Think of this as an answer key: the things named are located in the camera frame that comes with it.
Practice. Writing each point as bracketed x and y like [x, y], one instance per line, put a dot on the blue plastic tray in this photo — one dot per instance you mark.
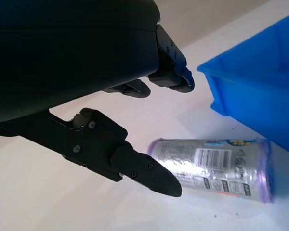
[255, 72]

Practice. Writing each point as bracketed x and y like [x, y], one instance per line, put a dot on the silver snack packet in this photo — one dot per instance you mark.
[207, 168]

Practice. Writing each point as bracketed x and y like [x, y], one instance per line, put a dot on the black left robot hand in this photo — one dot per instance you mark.
[62, 60]

